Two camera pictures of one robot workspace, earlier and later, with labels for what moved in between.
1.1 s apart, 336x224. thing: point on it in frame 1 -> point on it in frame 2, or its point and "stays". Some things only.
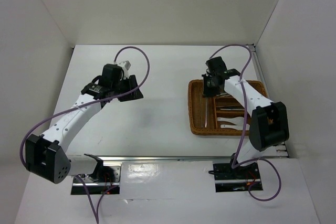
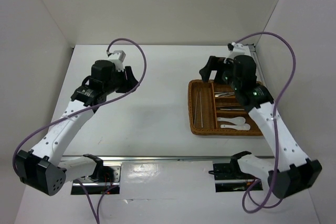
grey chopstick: (206, 114) -> (201, 109)
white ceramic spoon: (237, 127) stays
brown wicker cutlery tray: (218, 115) stays
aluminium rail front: (180, 158) stays
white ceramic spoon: (232, 119) stays
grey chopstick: (200, 111) -> (195, 108)
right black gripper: (207, 92) -> (214, 63)
